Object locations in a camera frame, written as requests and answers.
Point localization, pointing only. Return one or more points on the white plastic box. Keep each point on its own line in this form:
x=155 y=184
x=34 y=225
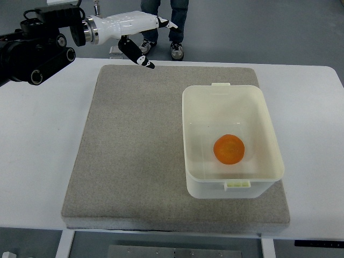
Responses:
x=208 y=113

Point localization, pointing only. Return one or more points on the grey sneaker left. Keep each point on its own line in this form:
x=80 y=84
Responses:
x=146 y=46

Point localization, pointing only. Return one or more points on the grey sneaker right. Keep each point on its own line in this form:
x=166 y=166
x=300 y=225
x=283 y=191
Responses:
x=177 y=52

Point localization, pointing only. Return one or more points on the white table leg left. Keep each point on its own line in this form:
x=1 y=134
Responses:
x=65 y=244

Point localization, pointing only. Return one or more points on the person right leg jeans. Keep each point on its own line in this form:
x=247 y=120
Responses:
x=178 y=17

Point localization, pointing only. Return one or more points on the white object floor corner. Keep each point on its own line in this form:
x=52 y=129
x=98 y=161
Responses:
x=9 y=255

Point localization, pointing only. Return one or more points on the grey sneaker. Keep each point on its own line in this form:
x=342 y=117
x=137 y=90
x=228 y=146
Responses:
x=177 y=52
x=146 y=46

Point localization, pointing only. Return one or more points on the grey foam mat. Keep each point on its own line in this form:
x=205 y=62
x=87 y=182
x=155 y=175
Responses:
x=129 y=173

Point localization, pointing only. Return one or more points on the white table leg right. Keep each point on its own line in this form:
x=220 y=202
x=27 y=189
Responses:
x=268 y=248

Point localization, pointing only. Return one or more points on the white board top edge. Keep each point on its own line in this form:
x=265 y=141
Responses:
x=55 y=2

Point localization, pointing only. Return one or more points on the metal base plate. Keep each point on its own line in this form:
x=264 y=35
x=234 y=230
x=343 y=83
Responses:
x=143 y=251

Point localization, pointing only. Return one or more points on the person leg jeans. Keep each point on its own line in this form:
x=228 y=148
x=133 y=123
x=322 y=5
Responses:
x=151 y=7
x=178 y=17

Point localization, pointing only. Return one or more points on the white table leg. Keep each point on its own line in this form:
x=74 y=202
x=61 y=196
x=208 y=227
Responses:
x=268 y=248
x=65 y=244

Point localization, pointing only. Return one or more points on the small clear floor plate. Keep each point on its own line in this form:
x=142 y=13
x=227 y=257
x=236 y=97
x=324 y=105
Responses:
x=115 y=53

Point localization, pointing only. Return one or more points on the person left leg jeans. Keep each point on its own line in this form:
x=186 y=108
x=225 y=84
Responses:
x=151 y=7

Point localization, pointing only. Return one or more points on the orange fruit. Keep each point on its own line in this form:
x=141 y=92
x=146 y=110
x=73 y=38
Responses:
x=229 y=149

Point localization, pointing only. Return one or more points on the black table control panel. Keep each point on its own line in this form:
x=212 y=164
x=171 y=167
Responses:
x=319 y=243

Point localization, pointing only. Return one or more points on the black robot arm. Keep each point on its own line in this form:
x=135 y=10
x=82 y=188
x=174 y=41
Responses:
x=38 y=50

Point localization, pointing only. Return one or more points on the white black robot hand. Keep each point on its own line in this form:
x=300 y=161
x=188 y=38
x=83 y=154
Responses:
x=98 y=30

